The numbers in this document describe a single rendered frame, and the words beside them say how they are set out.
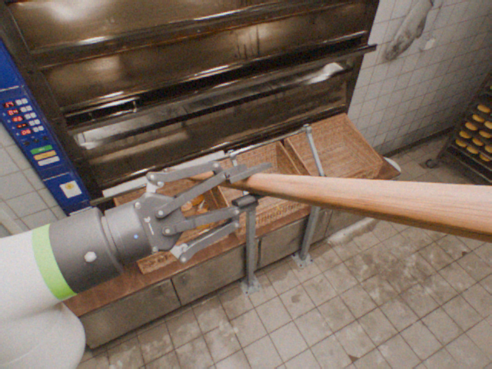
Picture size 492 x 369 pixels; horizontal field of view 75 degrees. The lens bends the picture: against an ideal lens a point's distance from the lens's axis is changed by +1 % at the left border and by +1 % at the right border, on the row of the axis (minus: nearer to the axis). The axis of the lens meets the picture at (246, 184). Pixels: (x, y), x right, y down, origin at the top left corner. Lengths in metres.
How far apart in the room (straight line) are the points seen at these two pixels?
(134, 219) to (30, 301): 0.13
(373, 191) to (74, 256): 0.32
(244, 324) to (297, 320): 0.37
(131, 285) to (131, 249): 1.59
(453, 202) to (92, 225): 0.35
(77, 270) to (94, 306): 1.62
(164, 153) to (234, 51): 0.71
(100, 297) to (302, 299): 1.37
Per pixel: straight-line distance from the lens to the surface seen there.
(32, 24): 1.60
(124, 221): 0.41
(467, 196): 0.21
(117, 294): 2.01
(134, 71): 1.70
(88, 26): 1.59
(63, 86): 1.70
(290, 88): 2.19
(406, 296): 2.77
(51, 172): 1.92
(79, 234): 0.41
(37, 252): 0.42
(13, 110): 1.72
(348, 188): 0.27
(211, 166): 0.44
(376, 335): 2.57
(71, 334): 0.52
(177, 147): 2.01
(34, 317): 0.47
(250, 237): 1.92
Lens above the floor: 2.31
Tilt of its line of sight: 48 degrees down
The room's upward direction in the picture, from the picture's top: straight up
